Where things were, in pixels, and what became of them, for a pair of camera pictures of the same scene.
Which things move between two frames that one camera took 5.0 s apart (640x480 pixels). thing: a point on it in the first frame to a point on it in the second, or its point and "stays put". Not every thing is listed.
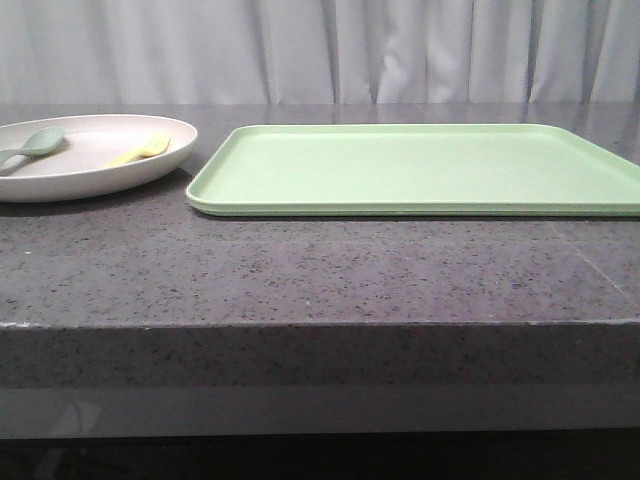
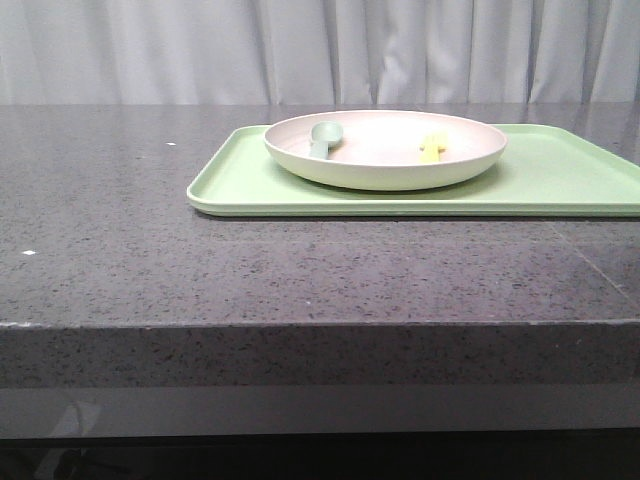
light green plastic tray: x=389 y=170 stays put
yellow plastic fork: x=152 y=150 to x=430 y=150
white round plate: x=58 y=156 to x=380 y=149
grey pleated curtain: x=319 y=52 stays put
